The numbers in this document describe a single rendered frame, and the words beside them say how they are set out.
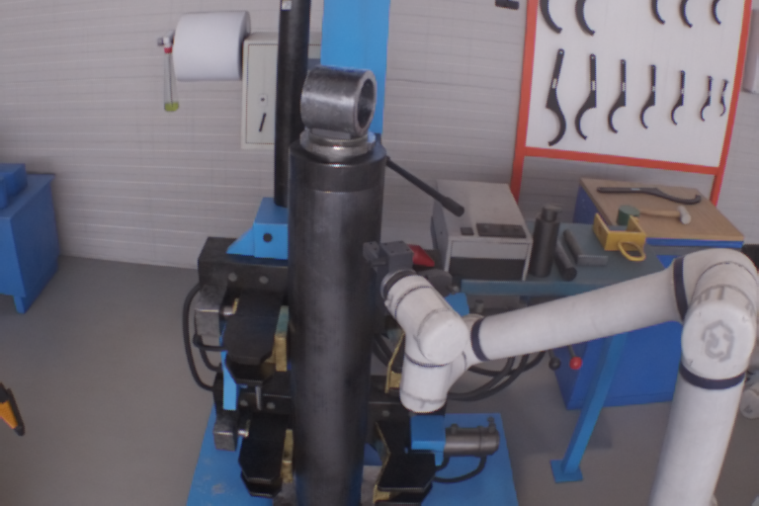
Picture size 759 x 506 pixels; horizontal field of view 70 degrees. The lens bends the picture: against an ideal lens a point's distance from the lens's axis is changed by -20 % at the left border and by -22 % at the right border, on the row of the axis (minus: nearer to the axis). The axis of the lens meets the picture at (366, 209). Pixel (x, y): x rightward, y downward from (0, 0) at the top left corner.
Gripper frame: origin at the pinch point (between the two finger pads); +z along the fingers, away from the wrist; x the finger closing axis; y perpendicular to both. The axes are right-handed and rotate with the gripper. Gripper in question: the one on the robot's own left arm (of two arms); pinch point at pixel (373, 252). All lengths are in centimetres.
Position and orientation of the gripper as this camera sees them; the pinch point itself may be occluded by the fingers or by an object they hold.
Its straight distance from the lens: 135.3
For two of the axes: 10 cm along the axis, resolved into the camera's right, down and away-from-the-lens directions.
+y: -9.3, 1.0, -3.5
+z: -3.6, -4.0, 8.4
